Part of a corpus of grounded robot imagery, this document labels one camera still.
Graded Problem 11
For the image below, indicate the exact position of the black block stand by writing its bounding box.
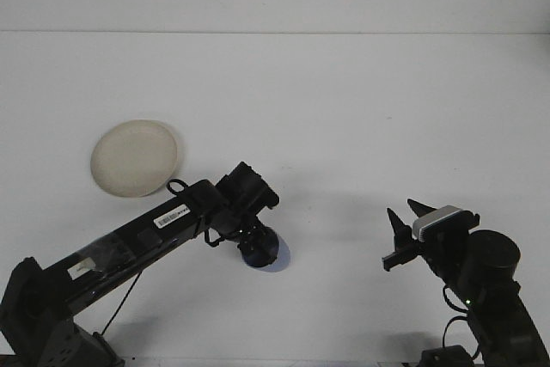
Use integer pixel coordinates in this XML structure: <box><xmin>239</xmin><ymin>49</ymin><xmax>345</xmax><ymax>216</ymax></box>
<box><xmin>420</xmin><ymin>346</ymin><xmax>476</xmax><ymax>367</ymax></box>
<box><xmin>70</xmin><ymin>323</ymin><xmax>125</xmax><ymax>367</ymax></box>

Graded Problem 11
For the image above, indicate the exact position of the pale blue cup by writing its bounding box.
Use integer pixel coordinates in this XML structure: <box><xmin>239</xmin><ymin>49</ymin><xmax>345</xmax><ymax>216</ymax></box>
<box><xmin>239</xmin><ymin>229</ymin><xmax>293</xmax><ymax>274</ymax></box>

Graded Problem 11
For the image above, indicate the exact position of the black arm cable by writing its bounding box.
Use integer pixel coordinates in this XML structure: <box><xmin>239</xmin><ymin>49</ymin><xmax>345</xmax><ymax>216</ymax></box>
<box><xmin>92</xmin><ymin>179</ymin><xmax>241</xmax><ymax>338</ymax></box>
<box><xmin>441</xmin><ymin>287</ymin><xmax>472</xmax><ymax>350</ymax></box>

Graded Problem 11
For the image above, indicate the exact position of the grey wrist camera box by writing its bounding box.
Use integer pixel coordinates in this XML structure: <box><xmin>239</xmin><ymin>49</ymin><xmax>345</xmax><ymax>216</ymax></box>
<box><xmin>411</xmin><ymin>205</ymin><xmax>480</xmax><ymax>242</ymax></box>

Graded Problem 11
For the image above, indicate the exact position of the pale round plate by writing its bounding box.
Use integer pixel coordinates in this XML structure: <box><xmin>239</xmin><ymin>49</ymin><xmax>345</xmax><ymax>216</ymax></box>
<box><xmin>89</xmin><ymin>119</ymin><xmax>180</xmax><ymax>199</ymax></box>

